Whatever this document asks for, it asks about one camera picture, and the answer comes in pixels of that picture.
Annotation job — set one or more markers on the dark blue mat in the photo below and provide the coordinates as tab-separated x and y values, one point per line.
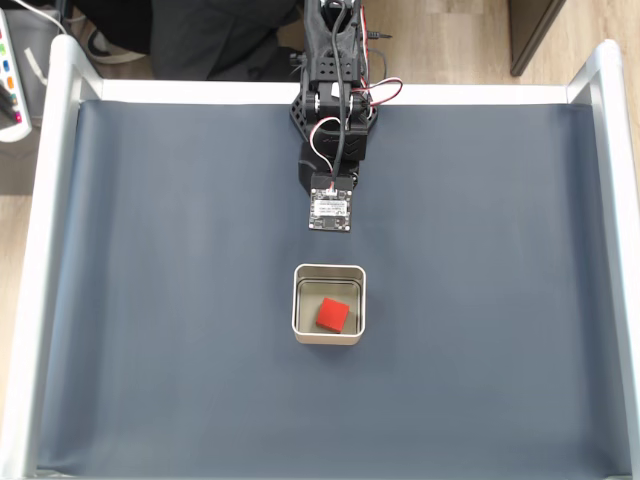
175	300

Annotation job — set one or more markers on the red cube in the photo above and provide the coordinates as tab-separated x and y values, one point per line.
332	315

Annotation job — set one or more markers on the grey box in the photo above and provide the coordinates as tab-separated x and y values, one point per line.
35	95

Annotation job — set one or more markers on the white device with coloured buttons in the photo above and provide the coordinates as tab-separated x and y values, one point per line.
10	120

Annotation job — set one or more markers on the camera circuit board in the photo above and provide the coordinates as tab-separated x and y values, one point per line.
330	210

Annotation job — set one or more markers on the dark cabinet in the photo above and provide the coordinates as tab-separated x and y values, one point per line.
530	30

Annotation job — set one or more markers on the white tray frame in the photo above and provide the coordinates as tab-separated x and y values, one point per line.
47	200

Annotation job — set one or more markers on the square metal tin container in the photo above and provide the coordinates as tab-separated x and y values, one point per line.
327	340

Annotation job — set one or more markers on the person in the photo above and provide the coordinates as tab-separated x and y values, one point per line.
215	40

